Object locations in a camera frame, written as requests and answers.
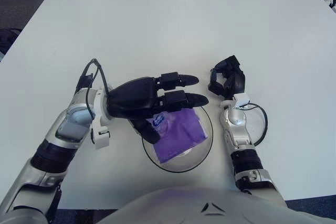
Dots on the grey robot torso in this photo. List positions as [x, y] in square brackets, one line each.
[183, 208]

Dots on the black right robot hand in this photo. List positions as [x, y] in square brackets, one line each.
[237, 81]

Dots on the purple tissue paper pack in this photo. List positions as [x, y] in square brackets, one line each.
[181, 134]

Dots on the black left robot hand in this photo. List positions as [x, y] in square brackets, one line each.
[134, 98]

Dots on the white plate black rim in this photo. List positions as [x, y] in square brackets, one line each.
[183, 165]

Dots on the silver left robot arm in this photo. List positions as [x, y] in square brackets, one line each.
[52, 153]

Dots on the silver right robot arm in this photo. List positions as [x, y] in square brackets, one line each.
[244, 153]

